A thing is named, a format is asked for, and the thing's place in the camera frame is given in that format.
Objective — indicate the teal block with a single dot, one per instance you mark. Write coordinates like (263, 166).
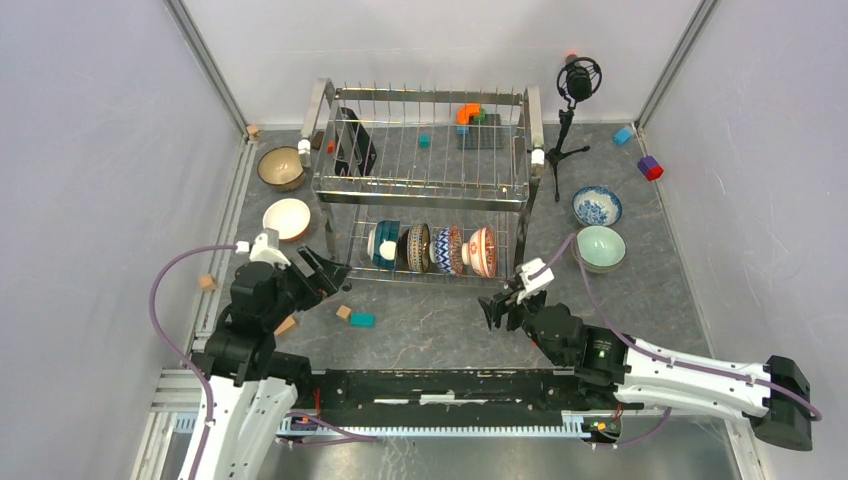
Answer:
(362, 320)

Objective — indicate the celadon green bowl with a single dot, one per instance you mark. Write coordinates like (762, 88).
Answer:
(586, 264)

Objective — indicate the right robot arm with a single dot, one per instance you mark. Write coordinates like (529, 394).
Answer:
(774, 397)

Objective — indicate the blue zigzag patterned bowl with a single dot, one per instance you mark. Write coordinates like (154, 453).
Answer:
(445, 250)

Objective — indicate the teal white cup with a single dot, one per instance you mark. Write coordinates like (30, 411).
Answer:
(382, 244)

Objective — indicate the dark patterned bowl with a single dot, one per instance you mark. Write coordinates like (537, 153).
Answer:
(418, 242)

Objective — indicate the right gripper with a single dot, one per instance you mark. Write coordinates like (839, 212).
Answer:
(498, 305)

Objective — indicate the black bowl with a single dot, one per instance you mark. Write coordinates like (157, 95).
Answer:
(355, 152)

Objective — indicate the tan wooden cube left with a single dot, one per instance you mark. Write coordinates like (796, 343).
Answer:
(207, 283)

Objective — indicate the purple and red block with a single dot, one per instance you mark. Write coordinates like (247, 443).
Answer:
(650, 168)

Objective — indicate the orange plastic bowl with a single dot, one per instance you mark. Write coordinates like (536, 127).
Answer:
(289, 217)

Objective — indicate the small tan cube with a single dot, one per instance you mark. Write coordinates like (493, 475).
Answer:
(344, 312)

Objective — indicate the blue white floral bowl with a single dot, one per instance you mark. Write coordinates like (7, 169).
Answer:
(596, 206)

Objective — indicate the small green brick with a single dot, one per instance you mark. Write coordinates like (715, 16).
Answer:
(479, 117)

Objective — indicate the pink patterned bowl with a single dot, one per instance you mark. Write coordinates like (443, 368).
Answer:
(480, 252)

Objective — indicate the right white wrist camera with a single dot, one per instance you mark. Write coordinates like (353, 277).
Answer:
(530, 279)

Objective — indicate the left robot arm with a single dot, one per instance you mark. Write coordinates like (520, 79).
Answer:
(247, 385)

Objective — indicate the pale green bowl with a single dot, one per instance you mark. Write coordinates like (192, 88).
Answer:
(601, 244)

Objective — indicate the light blue block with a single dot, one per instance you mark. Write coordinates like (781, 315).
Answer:
(624, 135)

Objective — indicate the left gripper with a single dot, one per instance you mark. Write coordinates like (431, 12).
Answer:
(323, 281)

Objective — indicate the brown glazed bowl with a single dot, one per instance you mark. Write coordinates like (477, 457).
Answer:
(281, 169)

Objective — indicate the dark brown block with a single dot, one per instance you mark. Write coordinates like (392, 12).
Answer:
(317, 140)

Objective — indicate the steel two-tier dish rack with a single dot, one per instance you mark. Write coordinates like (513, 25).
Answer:
(440, 186)

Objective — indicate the orange arch brick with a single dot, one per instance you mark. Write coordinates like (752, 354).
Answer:
(465, 113)

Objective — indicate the black microphone on tripod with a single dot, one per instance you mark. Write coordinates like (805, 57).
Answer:
(577, 81)

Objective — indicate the tan wooden block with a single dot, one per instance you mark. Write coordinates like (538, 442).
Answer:
(288, 324)

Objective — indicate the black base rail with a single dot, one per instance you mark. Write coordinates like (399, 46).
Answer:
(453, 398)

